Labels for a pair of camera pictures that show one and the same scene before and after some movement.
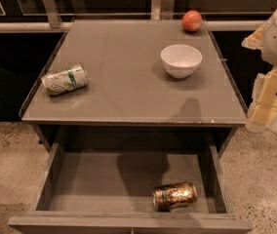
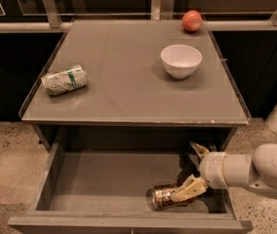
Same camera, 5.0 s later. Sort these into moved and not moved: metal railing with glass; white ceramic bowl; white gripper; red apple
Moved: white gripper
Not moved: white ceramic bowl; red apple; metal railing with glass
